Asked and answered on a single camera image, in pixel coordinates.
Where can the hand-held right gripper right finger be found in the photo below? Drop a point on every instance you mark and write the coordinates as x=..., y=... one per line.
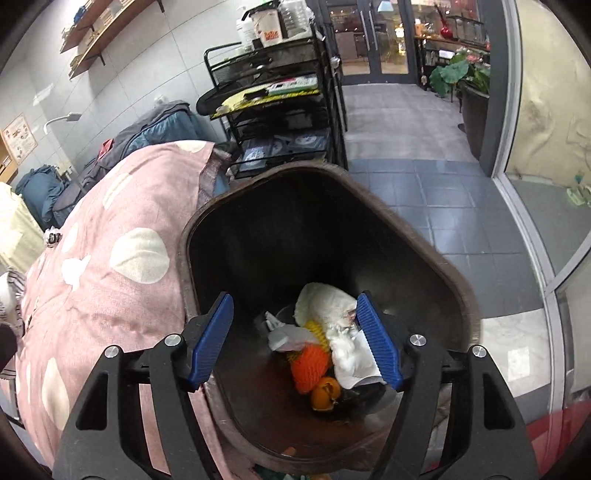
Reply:
x=381, y=346

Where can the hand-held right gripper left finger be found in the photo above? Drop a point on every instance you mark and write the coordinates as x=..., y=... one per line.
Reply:
x=210, y=346

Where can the white tissue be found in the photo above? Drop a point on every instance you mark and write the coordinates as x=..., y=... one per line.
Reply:
x=353, y=362

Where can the yellow foam fruit net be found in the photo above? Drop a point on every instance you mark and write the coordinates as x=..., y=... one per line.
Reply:
x=318, y=334

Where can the white face mask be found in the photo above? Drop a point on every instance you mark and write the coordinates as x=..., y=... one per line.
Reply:
x=323, y=302

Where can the orange peel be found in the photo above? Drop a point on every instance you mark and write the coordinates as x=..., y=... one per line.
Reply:
x=325, y=394

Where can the red foam fruit net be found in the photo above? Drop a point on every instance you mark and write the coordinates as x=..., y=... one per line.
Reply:
x=307, y=371

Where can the grey white paper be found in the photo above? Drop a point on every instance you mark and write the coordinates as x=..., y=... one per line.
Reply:
x=288, y=337

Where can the dark brown trash bin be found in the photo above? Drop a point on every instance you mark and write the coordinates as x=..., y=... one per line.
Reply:
x=277, y=230

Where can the pink dotted blanket bed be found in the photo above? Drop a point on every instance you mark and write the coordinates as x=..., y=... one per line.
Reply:
x=115, y=277

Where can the massage bed with blue cover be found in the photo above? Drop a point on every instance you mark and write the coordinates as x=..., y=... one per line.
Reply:
x=152, y=129

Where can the cream cloth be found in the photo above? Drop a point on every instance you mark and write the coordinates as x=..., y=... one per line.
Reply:
x=16, y=226

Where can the blue blanket pile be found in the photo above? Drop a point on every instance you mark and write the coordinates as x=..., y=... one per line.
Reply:
x=39, y=194

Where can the black metal cart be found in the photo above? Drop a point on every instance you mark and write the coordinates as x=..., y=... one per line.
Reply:
x=286, y=115

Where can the black round stool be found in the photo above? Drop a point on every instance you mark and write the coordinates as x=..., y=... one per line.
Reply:
x=210, y=99

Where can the white floor lamp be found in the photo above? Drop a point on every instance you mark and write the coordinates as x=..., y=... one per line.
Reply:
x=62, y=118

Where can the potted green plant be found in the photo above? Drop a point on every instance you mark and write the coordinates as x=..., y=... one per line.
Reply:
x=461, y=78

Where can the glass double door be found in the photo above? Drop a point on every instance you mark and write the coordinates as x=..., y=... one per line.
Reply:
x=369, y=41

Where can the white pump bottle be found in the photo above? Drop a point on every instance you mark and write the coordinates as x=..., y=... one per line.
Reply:
x=244, y=27

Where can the red vase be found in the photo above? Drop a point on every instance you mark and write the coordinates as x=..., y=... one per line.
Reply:
x=445, y=30

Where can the wall poster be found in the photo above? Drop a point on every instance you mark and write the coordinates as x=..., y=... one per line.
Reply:
x=18, y=138

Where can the wooden wall shelves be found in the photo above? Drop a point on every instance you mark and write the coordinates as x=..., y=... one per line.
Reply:
x=106, y=32

